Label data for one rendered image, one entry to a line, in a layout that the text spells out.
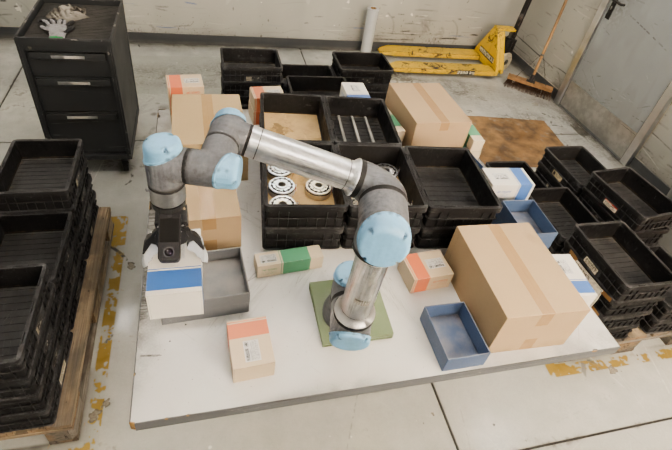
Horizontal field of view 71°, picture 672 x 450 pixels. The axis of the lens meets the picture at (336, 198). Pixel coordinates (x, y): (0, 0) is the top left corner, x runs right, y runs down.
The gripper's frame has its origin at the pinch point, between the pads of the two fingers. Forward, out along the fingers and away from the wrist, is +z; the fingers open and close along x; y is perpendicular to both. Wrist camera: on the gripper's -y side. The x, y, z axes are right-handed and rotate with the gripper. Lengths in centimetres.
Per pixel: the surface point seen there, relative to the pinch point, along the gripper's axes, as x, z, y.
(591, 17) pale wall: -351, 29, 283
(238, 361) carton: -14.3, 33.4, -7.8
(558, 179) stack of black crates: -221, 72, 110
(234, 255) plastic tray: -16, 34, 33
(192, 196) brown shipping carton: -3, 25, 55
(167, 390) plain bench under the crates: 5.4, 40.9, -9.4
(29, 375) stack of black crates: 50, 62, 14
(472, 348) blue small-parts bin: -90, 41, -10
